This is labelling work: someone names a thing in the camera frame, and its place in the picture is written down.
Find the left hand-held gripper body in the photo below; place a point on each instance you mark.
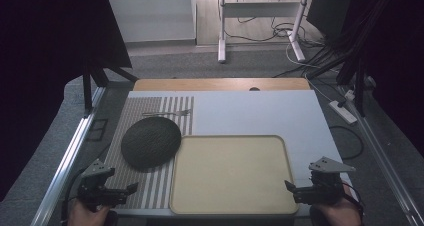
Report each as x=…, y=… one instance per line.
x=95, y=186

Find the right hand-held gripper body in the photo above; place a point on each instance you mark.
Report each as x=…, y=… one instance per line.
x=326, y=186

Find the person's left hand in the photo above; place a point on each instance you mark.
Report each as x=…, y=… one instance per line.
x=83, y=216

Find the person's right hand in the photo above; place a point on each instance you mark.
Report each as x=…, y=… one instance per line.
x=343, y=214

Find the grey striped placemat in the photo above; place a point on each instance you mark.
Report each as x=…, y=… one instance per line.
x=156, y=189

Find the dark grey round plate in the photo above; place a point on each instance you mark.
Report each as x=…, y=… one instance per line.
x=150, y=142

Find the beige rectangular tray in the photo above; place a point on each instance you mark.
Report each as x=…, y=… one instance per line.
x=233, y=176

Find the white power strip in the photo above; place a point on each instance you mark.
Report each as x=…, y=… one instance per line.
x=343, y=112

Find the white board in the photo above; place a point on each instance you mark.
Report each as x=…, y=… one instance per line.
x=260, y=116

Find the metal fork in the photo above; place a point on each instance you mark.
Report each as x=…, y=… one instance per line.
x=166, y=113

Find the black metal stand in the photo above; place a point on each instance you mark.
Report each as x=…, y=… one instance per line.
x=87, y=92
x=358, y=72

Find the dark round desk grommet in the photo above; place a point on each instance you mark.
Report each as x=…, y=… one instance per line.
x=254, y=89

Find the white stand leg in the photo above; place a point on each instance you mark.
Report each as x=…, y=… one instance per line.
x=296, y=39
x=221, y=36

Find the white panel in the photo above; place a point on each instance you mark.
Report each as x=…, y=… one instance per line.
x=150, y=17

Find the aluminium rail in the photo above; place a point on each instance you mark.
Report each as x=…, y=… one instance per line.
x=66, y=159
x=383, y=166

